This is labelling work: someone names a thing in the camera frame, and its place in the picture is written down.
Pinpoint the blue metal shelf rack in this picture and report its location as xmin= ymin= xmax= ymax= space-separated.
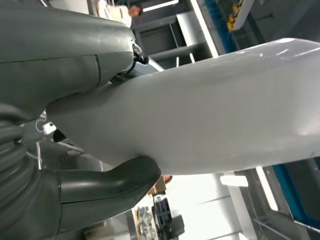
xmin=203 ymin=0 xmax=254 ymax=54

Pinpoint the white power strip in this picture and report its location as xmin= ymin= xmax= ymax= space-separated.
xmin=42 ymin=121 xmax=57 ymax=136

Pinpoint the person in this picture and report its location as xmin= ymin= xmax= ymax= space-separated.
xmin=96 ymin=0 xmax=143 ymax=28

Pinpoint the white floor cable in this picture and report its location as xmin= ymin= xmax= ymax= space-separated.
xmin=35 ymin=110 xmax=48 ymax=133

